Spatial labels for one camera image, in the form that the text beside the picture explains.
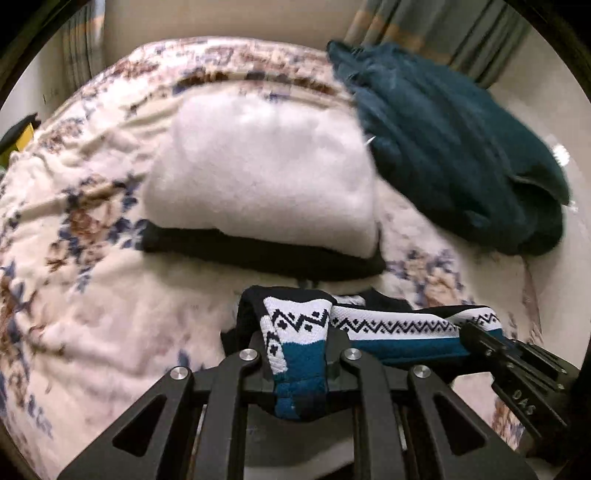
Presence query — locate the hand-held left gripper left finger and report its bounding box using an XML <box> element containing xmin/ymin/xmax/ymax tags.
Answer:
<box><xmin>58</xmin><ymin>333</ymin><xmax>278</xmax><ymax>480</ymax></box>

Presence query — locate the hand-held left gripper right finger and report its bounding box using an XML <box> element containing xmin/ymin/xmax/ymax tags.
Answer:
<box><xmin>323</xmin><ymin>330</ymin><xmax>539</xmax><ymax>480</ymax></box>

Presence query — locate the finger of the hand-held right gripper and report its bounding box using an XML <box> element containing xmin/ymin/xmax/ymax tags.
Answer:
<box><xmin>459</xmin><ymin>322</ymin><xmax>514</xmax><ymax>370</ymax></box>

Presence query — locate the striped knit sweater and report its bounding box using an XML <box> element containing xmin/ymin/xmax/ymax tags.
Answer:
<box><xmin>221</xmin><ymin>285</ymin><xmax>505</xmax><ymax>422</ymax></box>

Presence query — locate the dark folded garment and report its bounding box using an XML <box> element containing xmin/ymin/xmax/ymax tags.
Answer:
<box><xmin>137</xmin><ymin>220</ymin><xmax>387</xmax><ymax>283</ymax></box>

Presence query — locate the floral bedspread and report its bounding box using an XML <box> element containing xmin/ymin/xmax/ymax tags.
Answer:
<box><xmin>0</xmin><ymin>36</ymin><xmax>548</xmax><ymax>480</ymax></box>

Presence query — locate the white folded garment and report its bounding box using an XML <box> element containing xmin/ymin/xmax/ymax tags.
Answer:
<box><xmin>143</xmin><ymin>93</ymin><xmax>382</xmax><ymax>260</ymax></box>

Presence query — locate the teal plush blanket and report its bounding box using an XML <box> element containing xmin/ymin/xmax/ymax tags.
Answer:
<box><xmin>326</xmin><ymin>40</ymin><xmax>572</xmax><ymax>257</ymax></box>

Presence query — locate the white headboard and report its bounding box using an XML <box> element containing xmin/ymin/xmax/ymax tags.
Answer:
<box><xmin>487</xmin><ymin>60</ymin><xmax>591</xmax><ymax>333</ymax></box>

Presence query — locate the grey-blue curtain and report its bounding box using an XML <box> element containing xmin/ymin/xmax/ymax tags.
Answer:
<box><xmin>344</xmin><ymin>0</ymin><xmax>534</xmax><ymax>89</ymax></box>
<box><xmin>61</xmin><ymin>0</ymin><xmax>105</xmax><ymax>95</ymax></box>

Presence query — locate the dark cloth on yellow box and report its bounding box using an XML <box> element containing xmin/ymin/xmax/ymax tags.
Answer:
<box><xmin>0</xmin><ymin>112</ymin><xmax>41</xmax><ymax>155</ymax></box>

